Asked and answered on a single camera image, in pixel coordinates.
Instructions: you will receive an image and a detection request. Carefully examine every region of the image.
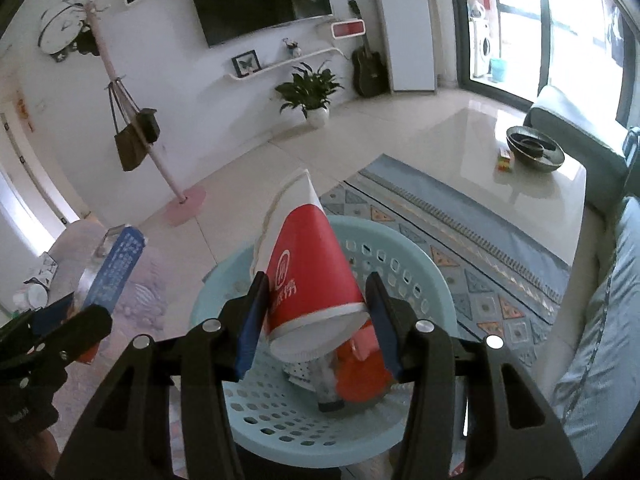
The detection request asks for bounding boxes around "panda wall clock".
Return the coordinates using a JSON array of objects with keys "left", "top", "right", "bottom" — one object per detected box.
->
[{"left": 37, "top": 0, "right": 83, "bottom": 63}]

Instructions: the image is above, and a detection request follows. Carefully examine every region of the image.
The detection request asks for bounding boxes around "black cap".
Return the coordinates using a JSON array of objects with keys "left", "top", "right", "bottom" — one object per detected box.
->
[{"left": 75, "top": 27, "right": 101, "bottom": 56}]

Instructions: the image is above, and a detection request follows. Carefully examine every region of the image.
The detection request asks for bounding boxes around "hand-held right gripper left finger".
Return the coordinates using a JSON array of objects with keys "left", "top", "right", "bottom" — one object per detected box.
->
[{"left": 54, "top": 271, "right": 272, "bottom": 480}]

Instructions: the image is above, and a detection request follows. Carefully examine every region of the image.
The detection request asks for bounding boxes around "potted green plant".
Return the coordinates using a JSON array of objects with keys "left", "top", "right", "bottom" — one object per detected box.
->
[{"left": 274, "top": 60, "right": 346, "bottom": 130}]

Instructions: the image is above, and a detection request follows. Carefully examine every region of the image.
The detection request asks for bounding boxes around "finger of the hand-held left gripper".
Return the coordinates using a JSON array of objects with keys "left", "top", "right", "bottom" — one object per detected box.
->
[
  {"left": 0, "top": 292, "right": 77, "bottom": 361},
  {"left": 32, "top": 304, "right": 114, "bottom": 367}
]

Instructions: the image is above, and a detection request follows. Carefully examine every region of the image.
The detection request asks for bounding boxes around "dark sliding door frame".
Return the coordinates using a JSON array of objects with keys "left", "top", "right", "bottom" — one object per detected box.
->
[{"left": 445, "top": 0, "right": 640, "bottom": 126}]

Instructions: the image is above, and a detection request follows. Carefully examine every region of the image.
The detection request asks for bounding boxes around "person's left forearm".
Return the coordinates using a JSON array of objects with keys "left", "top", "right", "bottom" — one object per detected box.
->
[{"left": 20, "top": 422, "right": 63, "bottom": 480}]

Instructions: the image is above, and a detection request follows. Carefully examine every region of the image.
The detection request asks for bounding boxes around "black butterfly picture frame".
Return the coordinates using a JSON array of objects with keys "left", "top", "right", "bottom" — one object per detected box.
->
[{"left": 231, "top": 50, "right": 262, "bottom": 77}]

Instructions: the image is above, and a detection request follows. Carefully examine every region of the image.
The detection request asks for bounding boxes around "patterned blue rug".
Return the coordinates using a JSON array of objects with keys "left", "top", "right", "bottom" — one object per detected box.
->
[{"left": 320, "top": 154, "right": 571, "bottom": 366}]

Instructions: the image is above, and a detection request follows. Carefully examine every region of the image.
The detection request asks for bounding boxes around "light blue plastic basket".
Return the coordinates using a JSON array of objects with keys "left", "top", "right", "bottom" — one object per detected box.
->
[{"left": 189, "top": 215, "right": 458, "bottom": 468}]

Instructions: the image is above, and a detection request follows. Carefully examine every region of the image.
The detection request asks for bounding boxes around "clear plastic bottle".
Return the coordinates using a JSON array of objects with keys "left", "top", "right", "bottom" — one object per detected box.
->
[{"left": 310, "top": 350, "right": 346, "bottom": 413}]

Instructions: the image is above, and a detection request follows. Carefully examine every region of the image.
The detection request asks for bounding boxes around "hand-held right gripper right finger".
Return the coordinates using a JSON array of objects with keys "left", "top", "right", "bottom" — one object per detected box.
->
[{"left": 364, "top": 270, "right": 583, "bottom": 480}]

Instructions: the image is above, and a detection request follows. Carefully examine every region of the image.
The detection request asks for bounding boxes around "olive tote bag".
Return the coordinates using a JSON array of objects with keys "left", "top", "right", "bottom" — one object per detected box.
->
[{"left": 109, "top": 82, "right": 151, "bottom": 173}]

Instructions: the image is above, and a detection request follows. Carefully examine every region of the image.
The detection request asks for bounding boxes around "white printed carton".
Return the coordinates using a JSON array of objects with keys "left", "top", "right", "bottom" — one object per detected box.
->
[{"left": 37, "top": 255, "right": 58, "bottom": 291}]

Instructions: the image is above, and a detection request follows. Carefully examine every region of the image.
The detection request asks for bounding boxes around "white glossy coffee table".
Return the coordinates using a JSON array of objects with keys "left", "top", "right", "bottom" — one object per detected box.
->
[{"left": 415, "top": 105, "right": 588, "bottom": 306}]

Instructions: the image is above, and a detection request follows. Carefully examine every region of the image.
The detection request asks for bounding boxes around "red paper cup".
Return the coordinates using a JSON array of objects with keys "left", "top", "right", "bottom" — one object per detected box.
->
[{"left": 252, "top": 167, "right": 372, "bottom": 362}]

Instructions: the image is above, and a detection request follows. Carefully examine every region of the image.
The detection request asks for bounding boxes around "grey-blue sofa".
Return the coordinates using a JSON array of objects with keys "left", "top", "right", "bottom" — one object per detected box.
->
[{"left": 525, "top": 85, "right": 640, "bottom": 480}]

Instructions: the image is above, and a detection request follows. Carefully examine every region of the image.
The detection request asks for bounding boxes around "white refrigerator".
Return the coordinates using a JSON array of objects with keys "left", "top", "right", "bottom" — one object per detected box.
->
[{"left": 370, "top": 0, "right": 438, "bottom": 93}]

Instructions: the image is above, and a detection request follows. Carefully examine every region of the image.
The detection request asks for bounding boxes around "orange paper cup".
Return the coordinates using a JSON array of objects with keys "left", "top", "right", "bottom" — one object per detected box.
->
[{"left": 334, "top": 320, "right": 396, "bottom": 403}]

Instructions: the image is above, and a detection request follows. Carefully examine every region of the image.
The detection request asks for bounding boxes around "low white wall shelf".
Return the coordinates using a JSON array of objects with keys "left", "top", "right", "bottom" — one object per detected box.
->
[{"left": 224, "top": 47, "right": 346, "bottom": 81}]

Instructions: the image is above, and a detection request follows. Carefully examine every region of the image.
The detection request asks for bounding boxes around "white washing machine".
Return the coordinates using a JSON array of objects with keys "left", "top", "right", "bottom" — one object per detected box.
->
[{"left": 470, "top": 2, "right": 501, "bottom": 78}]

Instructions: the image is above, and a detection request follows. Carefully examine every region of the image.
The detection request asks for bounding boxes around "white and dark blue carton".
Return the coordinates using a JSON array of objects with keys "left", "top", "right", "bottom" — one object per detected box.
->
[{"left": 75, "top": 225, "right": 148, "bottom": 363}]

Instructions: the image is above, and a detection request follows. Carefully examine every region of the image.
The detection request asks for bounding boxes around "small black bag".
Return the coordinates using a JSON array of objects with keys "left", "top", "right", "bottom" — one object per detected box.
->
[{"left": 136, "top": 108, "right": 161, "bottom": 143}]

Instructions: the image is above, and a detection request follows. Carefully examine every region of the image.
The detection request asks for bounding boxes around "red box wall shelf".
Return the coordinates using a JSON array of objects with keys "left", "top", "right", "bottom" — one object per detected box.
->
[{"left": 330, "top": 18, "right": 366, "bottom": 40}]

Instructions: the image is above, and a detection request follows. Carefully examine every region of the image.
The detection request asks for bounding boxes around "black round bowl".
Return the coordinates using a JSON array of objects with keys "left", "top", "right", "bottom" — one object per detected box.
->
[{"left": 506, "top": 126, "right": 566, "bottom": 173}]

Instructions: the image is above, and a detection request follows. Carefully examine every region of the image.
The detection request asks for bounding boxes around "wall-mounted television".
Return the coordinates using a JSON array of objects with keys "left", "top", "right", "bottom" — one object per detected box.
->
[{"left": 186, "top": 0, "right": 333, "bottom": 49}]

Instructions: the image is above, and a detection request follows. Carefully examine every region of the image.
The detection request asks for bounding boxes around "red hallway hanging ornament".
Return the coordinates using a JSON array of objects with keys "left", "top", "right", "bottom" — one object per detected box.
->
[{"left": 15, "top": 91, "right": 36, "bottom": 133}]

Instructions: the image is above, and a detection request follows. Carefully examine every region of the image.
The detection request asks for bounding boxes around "dark acoustic guitar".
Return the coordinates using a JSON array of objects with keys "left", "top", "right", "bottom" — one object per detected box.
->
[{"left": 347, "top": 0, "right": 390, "bottom": 98}]

